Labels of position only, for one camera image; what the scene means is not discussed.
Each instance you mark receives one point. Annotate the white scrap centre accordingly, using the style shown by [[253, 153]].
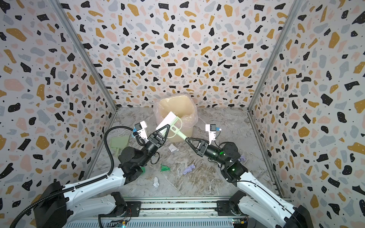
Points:
[[173, 148]]

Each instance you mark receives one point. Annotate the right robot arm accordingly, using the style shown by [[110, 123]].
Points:
[[253, 198]]

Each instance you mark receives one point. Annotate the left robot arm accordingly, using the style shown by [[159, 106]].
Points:
[[61, 204]]

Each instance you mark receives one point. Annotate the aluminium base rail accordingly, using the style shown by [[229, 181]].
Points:
[[172, 212]]

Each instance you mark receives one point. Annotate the green dustpan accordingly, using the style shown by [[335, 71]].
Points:
[[118, 144]]

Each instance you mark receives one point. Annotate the left corner aluminium post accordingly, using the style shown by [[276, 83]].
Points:
[[56, 6]]

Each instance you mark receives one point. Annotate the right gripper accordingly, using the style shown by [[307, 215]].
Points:
[[201, 146]]

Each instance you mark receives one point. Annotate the pink plastic bin liner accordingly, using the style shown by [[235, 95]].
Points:
[[188, 119]]

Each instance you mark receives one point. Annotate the green scrap centre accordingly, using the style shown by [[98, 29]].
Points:
[[165, 168]]

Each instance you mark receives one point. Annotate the corner aluminium post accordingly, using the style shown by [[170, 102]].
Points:
[[286, 27], [56, 6]]

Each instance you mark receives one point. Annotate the lavender scrap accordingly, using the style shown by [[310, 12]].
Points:
[[242, 159], [188, 169]]

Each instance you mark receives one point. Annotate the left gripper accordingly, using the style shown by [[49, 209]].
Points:
[[155, 141]]

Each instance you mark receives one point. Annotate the green hand brush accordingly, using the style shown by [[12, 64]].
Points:
[[178, 131]]

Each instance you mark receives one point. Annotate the right corner aluminium post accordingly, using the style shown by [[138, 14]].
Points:
[[286, 27]]

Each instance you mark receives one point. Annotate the white scrap front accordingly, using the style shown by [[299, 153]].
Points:
[[156, 182]]

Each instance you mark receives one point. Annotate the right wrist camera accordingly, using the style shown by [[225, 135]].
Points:
[[212, 131]]

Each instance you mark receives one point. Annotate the white scrap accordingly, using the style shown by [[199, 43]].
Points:
[[156, 182], [173, 148]]

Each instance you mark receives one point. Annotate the cream trash bin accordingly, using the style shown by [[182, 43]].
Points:
[[178, 116]]

